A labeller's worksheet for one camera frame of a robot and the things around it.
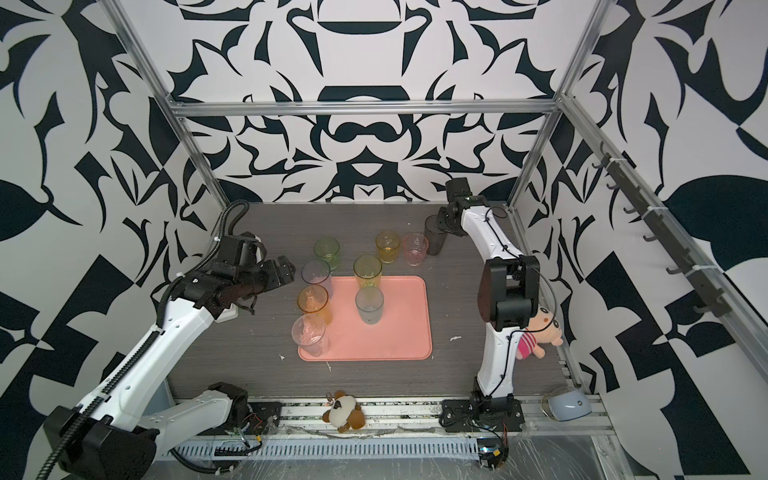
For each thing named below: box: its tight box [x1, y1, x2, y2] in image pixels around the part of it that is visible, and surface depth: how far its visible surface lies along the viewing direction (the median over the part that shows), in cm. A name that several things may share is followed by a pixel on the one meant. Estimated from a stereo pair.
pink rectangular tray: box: [298, 276, 432, 362], surface depth 91 cm
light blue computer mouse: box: [541, 389, 592, 422], surface depth 73 cm
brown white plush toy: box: [322, 390, 365, 433], surface depth 74 cm
